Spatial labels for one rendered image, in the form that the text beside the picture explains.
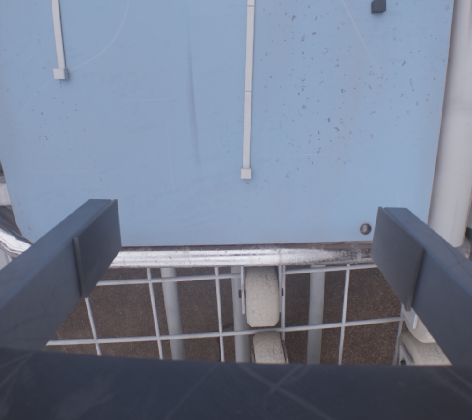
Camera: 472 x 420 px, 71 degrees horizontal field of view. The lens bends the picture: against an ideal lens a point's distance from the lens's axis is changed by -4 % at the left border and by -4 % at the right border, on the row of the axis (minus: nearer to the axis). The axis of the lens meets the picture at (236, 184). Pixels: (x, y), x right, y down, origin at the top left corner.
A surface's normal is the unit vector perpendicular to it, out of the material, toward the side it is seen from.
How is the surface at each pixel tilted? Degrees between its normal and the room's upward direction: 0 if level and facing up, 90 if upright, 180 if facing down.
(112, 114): 5
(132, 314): 0
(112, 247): 85
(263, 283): 51
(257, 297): 28
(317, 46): 5
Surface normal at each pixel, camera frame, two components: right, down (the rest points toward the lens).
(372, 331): 0.06, 0.29
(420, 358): -0.78, -0.27
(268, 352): -0.12, -0.69
